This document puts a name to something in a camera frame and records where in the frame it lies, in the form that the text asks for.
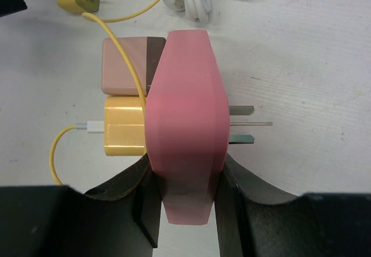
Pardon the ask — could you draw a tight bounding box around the beige pink plug adapter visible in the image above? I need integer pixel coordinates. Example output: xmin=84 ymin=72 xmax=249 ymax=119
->
xmin=101 ymin=37 xmax=166 ymax=96

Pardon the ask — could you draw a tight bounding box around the pink triangular socket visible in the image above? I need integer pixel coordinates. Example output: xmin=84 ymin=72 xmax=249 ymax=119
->
xmin=143 ymin=29 xmax=274 ymax=226

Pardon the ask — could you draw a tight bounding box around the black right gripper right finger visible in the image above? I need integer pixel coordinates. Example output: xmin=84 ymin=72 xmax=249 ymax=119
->
xmin=214 ymin=157 xmax=370 ymax=256

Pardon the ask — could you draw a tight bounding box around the yellow usb charger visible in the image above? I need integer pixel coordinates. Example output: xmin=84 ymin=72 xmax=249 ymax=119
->
xmin=104 ymin=96 xmax=146 ymax=156

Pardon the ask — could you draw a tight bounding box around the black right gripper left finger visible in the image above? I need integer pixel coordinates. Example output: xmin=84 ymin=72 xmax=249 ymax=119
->
xmin=1 ymin=156 xmax=161 ymax=256

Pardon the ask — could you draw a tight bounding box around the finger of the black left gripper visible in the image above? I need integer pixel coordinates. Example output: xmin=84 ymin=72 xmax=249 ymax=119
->
xmin=0 ymin=0 xmax=28 ymax=17

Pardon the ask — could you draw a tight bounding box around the yellow thin cable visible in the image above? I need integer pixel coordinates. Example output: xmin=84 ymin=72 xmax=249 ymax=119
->
xmin=49 ymin=0 xmax=176 ymax=186

